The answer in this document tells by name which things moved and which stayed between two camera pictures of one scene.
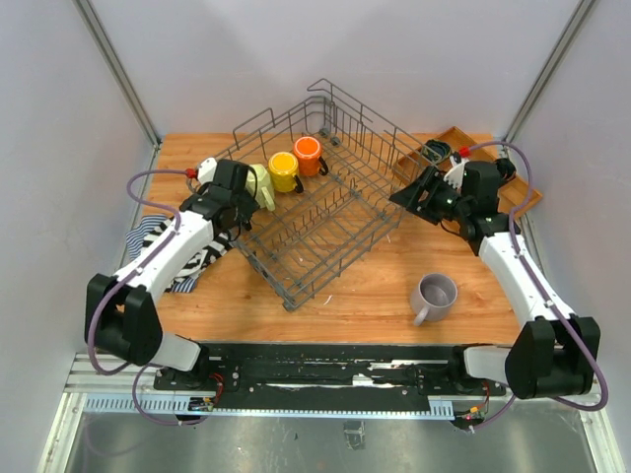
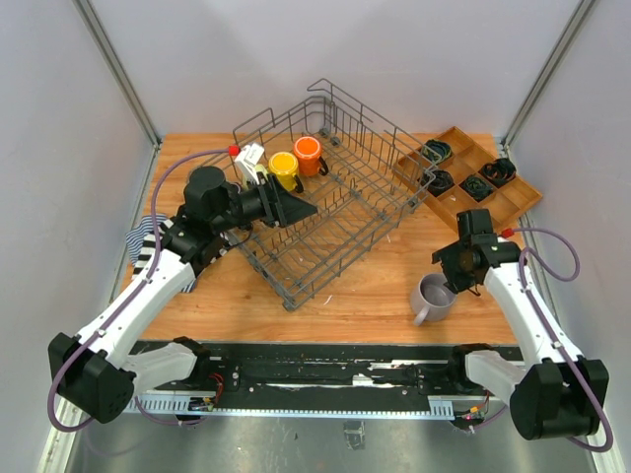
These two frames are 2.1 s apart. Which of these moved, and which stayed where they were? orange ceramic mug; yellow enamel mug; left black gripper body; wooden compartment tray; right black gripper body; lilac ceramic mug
Moved: left black gripper body; right black gripper body
Stayed: yellow enamel mug; orange ceramic mug; wooden compartment tray; lilac ceramic mug
